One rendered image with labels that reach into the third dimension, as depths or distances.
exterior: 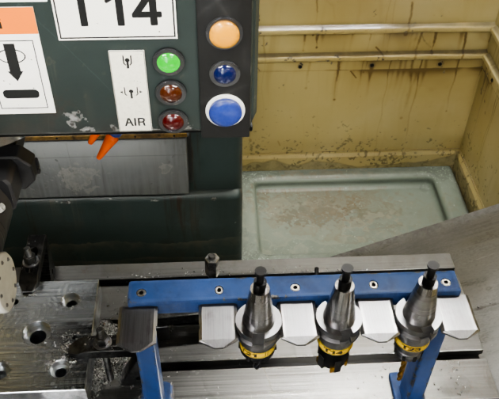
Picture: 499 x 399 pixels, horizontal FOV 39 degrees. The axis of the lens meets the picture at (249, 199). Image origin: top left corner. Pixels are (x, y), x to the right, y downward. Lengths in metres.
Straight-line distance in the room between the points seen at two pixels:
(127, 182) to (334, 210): 0.69
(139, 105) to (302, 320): 0.45
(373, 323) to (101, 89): 0.53
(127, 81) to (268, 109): 1.33
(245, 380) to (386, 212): 0.90
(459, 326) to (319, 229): 1.01
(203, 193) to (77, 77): 1.03
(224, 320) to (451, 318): 0.31
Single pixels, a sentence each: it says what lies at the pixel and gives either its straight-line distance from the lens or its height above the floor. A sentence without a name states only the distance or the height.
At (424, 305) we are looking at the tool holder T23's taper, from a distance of 0.96.
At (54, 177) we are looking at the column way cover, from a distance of 1.60.
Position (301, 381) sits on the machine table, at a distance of 1.29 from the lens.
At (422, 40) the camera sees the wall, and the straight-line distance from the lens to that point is 1.89.
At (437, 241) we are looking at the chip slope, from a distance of 1.74.
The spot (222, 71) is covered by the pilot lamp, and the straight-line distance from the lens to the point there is 0.61.
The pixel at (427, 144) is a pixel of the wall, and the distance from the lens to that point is 2.12.
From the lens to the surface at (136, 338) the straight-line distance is 0.96.
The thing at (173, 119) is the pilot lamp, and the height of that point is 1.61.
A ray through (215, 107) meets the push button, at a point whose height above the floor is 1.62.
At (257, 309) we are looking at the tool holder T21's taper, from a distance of 0.92.
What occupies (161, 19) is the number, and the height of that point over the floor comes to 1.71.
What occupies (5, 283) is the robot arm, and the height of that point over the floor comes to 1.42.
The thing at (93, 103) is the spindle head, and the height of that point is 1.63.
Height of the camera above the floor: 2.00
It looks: 44 degrees down
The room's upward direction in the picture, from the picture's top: 1 degrees clockwise
